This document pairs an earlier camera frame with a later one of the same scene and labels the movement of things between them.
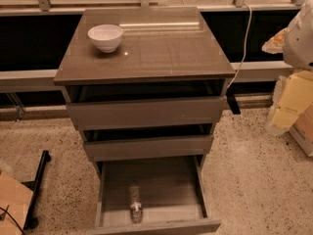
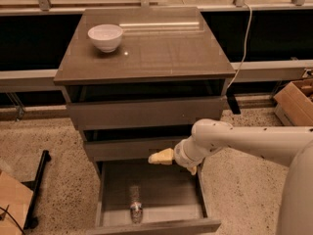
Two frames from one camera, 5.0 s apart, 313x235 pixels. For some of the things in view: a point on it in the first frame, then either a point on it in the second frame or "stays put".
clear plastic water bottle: [136, 206] stays put
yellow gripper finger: [275, 45] -> [187, 152]
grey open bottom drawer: [174, 197] stays put
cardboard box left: [16, 199] stays put
